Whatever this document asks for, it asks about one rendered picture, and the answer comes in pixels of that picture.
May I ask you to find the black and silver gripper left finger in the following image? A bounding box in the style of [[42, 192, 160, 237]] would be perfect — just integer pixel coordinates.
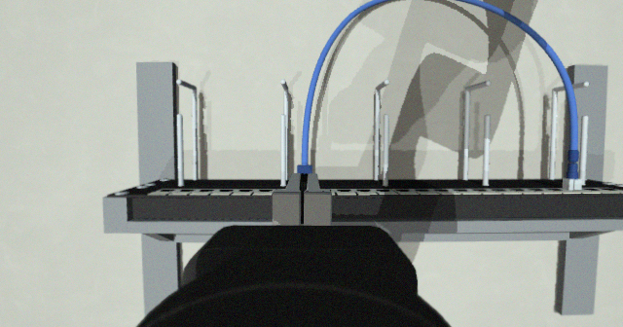
[[273, 173, 305, 226]]

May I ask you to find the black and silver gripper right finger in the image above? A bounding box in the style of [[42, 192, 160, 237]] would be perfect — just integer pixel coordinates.
[[304, 173, 332, 226]]

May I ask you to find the blue patch cord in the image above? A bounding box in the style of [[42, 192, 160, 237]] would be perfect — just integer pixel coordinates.
[[302, 0, 579, 165]]

